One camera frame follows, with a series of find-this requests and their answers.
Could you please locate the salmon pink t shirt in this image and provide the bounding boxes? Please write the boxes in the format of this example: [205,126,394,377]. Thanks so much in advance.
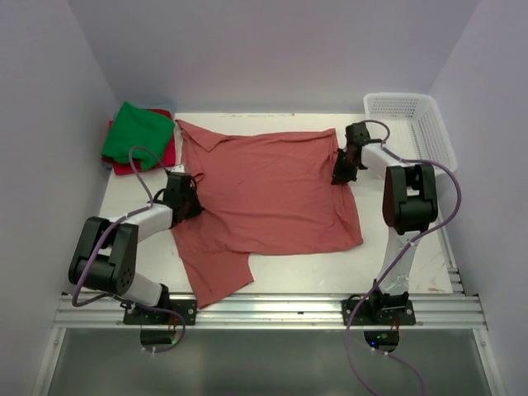
[172,121,363,308]

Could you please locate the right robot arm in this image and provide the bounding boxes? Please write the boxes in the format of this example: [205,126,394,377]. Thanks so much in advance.
[332,120,438,326]

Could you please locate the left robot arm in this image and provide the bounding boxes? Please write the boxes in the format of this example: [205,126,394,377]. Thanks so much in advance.
[68,171,204,327]

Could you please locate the white plastic basket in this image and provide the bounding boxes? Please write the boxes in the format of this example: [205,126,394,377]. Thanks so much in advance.
[363,92,458,172]

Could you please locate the green folded t shirt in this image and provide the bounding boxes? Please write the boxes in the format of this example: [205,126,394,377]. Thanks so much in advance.
[101,101,174,171]

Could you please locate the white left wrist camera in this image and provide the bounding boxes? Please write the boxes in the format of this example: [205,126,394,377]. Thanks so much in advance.
[171,163,187,173]

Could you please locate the aluminium mounting rail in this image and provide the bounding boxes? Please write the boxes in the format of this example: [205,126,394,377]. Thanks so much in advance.
[52,294,487,330]

